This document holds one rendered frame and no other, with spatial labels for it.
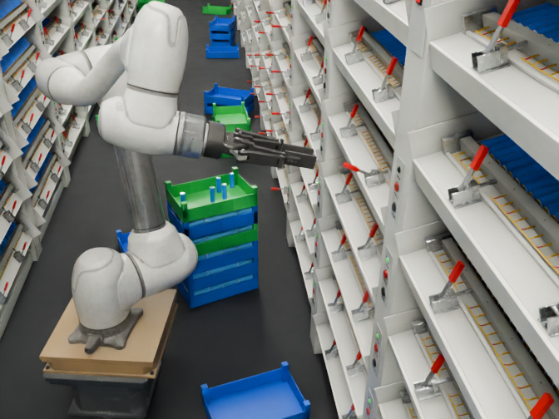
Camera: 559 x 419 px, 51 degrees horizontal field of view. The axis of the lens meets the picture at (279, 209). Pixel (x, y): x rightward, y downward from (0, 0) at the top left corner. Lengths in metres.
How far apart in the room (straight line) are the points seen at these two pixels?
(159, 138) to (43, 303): 1.51
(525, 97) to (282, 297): 1.85
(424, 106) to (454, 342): 0.37
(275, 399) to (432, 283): 1.12
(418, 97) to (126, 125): 0.55
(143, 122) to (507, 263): 0.72
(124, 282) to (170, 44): 0.86
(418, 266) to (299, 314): 1.34
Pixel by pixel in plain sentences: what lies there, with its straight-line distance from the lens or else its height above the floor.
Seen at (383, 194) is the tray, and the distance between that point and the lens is 1.29.
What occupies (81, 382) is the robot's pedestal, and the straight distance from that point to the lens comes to 1.94.
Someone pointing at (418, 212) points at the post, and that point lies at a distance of 1.08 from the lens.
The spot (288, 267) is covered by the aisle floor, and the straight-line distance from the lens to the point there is 2.63.
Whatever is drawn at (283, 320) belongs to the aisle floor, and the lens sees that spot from 2.35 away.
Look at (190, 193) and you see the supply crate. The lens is 2.37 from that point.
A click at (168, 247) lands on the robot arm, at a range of 1.85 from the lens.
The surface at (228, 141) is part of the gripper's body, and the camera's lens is 1.22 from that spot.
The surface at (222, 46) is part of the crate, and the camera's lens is 5.79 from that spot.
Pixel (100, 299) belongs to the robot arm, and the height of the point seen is 0.44.
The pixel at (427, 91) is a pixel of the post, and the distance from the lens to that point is 0.98.
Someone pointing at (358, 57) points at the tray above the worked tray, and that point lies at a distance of 1.50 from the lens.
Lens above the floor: 1.54
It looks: 30 degrees down
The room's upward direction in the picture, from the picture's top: 1 degrees clockwise
